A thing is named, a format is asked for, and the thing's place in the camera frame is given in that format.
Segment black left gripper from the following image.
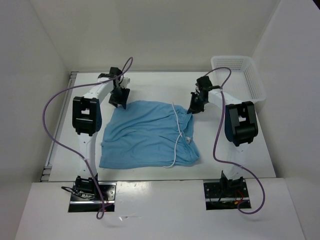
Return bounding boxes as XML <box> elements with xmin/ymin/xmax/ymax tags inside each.
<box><xmin>108</xmin><ymin>86</ymin><xmax>130</xmax><ymax>109</ymax></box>

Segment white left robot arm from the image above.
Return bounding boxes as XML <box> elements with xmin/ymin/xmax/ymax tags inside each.
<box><xmin>72</xmin><ymin>67</ymin><xmax>130</xmax><ymax>200</ymax></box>

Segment light blue shorts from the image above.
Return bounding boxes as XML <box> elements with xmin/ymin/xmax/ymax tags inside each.
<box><xmin>99</xmin><ymin>100</ymin><xmax>200</xmax><ymax>170</ymax></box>

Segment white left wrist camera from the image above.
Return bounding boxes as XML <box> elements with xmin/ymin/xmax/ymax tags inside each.
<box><xmin>119</xmin><ymin>77</ymin><xmax>131</xmax><ymax>89</ymax></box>

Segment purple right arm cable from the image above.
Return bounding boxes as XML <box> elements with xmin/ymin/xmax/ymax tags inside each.
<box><xmin>203</xmin><ymin>67</ymin><xmax>266</xmax><ymax>215</ymax></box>

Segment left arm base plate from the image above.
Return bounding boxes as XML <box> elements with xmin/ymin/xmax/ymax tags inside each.
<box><xmin>66</xmin><ymin>182</ymin><xmax>117</xmax><ymax>213</ymax></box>

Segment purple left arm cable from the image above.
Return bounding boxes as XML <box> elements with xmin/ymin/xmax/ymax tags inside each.
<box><xmin>41</xmin><ymin>57</ymin><xmax>134</xmax><ymax>220</ymax></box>

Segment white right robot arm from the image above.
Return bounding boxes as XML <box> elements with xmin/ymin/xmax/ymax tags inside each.
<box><xmin>187</xmin><ymin>76</ymin><xmax>259</xmax><ymax>197</ymax></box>

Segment white plastic basket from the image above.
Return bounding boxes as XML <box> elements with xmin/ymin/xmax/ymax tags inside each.
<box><xmin>209</xmin><ymin>55</ymin><xmax>266</xmax><ymax>103</ymax></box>

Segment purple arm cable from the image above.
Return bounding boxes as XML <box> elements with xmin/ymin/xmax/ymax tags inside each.
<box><xmin>203</xmin><ymin>67</ymin><xmax>266</xmax><ymax>215</ymax></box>
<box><xmin>41</xmin><ymin>57</ymin><xmax>134</xmax><ymax>220</ymax></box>

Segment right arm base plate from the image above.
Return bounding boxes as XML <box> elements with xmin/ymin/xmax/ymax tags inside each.
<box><xmin>203</xmin><ymin>181</ymin><xmax>251</xmax><ymax>211</ymax></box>

